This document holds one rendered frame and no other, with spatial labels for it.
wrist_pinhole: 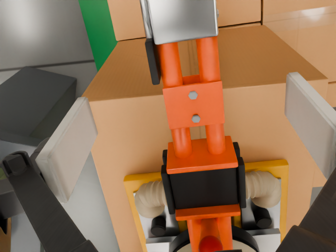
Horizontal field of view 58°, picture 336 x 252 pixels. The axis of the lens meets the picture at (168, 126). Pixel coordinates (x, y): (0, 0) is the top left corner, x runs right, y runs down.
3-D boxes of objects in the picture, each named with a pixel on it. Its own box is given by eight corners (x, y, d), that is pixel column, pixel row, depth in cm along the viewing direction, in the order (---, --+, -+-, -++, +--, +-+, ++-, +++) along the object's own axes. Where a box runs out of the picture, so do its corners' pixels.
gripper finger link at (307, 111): (336, 129, 13) (354, 127, 13) (286, 72, 19) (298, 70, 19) (327, 183, 14) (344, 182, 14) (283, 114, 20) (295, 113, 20)
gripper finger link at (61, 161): (67, 205, 16) (53, 206, 16) (98, 133, 22) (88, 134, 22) (48, 157, 14) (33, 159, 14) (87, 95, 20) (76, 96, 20)
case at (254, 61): (258, 194, 110) (295, 305, 75) (150, 201, 114) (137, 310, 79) (265, 24, 81) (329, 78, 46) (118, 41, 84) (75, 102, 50)
